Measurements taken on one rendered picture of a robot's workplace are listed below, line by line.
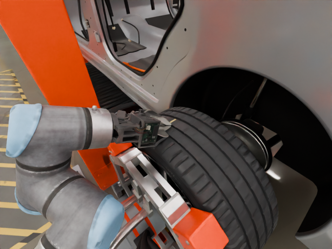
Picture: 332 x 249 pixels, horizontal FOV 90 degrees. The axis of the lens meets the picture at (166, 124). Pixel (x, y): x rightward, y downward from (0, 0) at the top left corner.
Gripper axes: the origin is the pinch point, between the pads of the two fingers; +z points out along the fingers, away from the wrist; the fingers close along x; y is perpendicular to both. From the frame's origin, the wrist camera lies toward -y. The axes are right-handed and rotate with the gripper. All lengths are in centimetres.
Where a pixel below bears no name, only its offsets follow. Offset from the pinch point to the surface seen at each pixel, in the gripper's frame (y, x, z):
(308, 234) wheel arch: 41, -30, 46
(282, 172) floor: 8, -50, 169
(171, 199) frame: 15.1, -14.8, -6.4
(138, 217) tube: 7.2, -26.6, -9.1
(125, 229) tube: 7.4, -28.8, -13.0
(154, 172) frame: 6.5, -12.4, -6.2
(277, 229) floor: 28, -81, 122
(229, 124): -0.4, -0.2, 41.7
